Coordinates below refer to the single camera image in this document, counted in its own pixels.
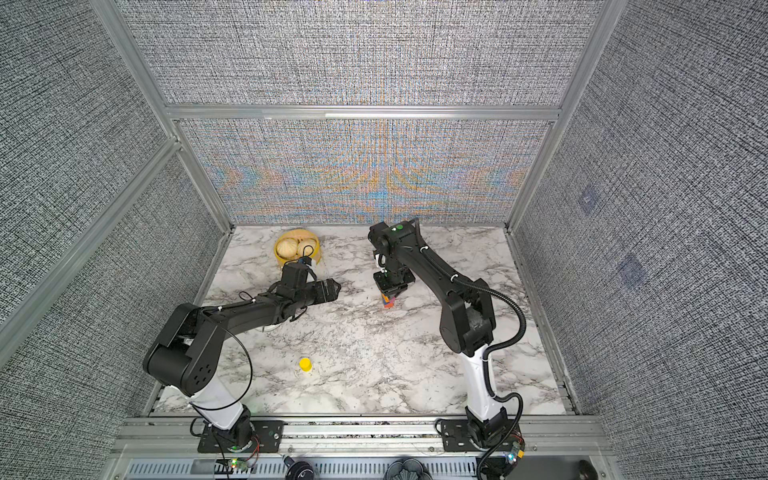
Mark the white alarm clock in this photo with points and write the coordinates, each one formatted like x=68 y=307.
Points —
x=270 y=328

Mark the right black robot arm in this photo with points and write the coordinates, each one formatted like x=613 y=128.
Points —
x=467 y=317

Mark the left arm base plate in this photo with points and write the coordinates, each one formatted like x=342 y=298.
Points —
x=265 y=437

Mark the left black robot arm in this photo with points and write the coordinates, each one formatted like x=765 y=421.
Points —
x=186 y=352

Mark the yellow cylinder block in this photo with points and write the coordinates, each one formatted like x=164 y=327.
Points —
x=305 y=364

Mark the yellow bamboo steamer basket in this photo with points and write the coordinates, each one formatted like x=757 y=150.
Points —
x=299 y=234

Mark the right cream bun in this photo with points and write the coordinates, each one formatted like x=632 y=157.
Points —
x=307 y=247

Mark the cream bun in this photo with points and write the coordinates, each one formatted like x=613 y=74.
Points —
x=286 y=248
x=307 y=247

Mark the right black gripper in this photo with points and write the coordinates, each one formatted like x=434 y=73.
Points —
x=390 y=289

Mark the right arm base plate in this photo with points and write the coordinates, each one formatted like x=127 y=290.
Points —
x=458 y=435

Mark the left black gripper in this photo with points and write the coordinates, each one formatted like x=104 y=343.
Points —
x=332 y=292

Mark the left cream bun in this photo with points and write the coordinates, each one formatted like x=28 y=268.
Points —
x=286 y=248

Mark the aluminium front rail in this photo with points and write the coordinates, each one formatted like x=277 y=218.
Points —
x=361 y=436

